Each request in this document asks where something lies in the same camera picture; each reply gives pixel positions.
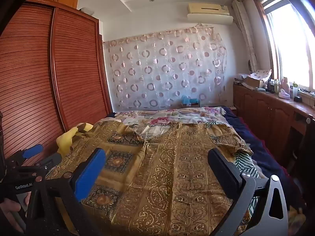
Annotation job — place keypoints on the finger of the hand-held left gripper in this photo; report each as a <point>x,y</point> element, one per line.
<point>51,161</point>
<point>33,150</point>

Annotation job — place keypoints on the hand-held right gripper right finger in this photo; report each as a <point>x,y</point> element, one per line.
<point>224,173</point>

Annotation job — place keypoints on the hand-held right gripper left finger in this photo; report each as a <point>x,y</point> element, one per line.
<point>90,175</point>

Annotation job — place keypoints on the golden patterned shirt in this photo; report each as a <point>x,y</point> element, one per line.
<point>160,177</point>

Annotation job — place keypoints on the person's left hand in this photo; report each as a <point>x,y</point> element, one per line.
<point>7,213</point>

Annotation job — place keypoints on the palm leaf printed blanket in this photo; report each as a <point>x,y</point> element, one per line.
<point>242,161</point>

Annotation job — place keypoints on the yellow plush toy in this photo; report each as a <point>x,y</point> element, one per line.
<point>65,139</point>

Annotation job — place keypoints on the navy blue blanket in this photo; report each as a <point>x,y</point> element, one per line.
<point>260,152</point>

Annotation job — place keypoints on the wooden low cabinet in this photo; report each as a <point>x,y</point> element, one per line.
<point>265,113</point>

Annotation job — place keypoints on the teal box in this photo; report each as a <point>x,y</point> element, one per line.
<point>192,101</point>

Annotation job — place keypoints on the floral blanket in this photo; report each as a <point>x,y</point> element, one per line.
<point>157,118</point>

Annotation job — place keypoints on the wooden louvered wardrobe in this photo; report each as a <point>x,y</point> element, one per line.
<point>73,66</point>

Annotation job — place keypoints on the cardboard box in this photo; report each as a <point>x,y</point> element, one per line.
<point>253,82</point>
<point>263,73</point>

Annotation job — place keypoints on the small black box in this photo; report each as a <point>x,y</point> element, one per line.
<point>298,99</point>

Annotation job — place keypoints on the white bottle with green cap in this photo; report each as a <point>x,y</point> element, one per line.
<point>295,89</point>

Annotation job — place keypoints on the circle patterned sheer curtain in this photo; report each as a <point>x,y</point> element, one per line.
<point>167,66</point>

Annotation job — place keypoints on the beige window curtain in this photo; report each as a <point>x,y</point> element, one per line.
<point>246,34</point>

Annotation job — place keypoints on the bright window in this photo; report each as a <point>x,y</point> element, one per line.
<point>290,41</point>

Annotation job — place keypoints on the cream air conditioner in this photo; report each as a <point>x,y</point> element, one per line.
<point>209,17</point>

